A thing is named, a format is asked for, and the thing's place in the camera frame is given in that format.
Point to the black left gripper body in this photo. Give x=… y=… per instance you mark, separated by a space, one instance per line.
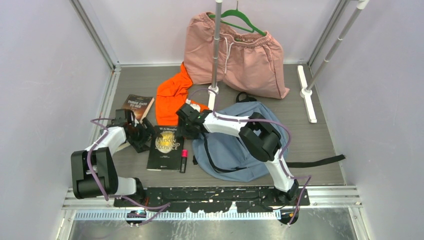
x=135 y=128

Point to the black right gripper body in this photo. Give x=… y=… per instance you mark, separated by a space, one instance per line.
x=185 y=130

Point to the black Moon and Sixpence book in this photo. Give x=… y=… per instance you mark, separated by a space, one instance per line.
x=166 y=149

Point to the Three Days to See book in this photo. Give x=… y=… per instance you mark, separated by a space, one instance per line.
x=140 y=105

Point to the light blue backpack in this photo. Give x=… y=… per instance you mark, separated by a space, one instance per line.
x=224 y=156

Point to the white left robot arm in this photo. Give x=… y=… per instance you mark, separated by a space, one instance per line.
x=93 y=170

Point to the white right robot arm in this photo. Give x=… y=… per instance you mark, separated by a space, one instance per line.
x=257 y=134

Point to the pink highlighter marker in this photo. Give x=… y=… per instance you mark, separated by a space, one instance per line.
x=184 y=157

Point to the orange shirt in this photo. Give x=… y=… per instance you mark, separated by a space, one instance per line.
x=170 y=96

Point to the pink shorts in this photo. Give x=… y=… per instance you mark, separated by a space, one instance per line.
x=247 y=62

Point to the green clothes hanger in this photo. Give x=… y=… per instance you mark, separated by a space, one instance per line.
x=234 y=18

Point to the white right rack stand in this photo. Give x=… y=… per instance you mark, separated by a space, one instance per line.
x=315 y=67

